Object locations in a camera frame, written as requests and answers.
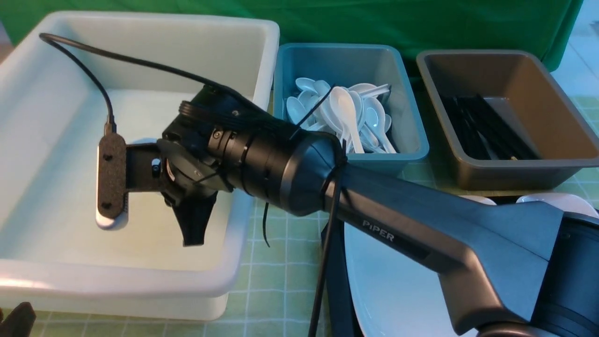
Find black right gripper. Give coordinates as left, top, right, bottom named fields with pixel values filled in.
left=125, top=86, right=234, bottom=247

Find white soup spoon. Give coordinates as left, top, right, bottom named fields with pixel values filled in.
left=286, top=97, right=309, bottom=129
left=329, top=86, right=365, bottom=154
left=364, top=97, right=397, bottom=154

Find large white square plate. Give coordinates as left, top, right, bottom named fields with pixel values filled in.
left=344, top=194, right=497, bottom=337

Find white small bowl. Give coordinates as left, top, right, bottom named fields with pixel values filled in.
left=516, top=192, right=599, bottom=219

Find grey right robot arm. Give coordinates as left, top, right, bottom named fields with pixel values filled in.
left=125, top=86, right=598, bottom=337

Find large white plastic tub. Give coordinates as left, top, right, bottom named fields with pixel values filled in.
left=0, top=11, right=280, bottom=321

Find black serving tray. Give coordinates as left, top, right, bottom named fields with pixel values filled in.
left=327, top=224, right=365, bottom=337

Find black object bottom left corner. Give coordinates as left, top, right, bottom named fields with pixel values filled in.
left=0, top=301, right=37, bottom=337

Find teal plastic bin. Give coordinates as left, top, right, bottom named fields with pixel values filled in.
left=273, top=43, right=430, bottom=176

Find bundle of black chopsticks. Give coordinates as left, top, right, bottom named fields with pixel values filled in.
left=441, top=94, right=541, bottom=161

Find brown plastic bin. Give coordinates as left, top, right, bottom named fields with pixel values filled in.
left=416, top=50, right=598, bottom=190

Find green backdrop cloth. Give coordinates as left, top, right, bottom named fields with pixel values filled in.
left=1, top=0, right=583, bottom=70

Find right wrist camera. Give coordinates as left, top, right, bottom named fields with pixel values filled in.
left=95, top=133, right=128, bottom=230

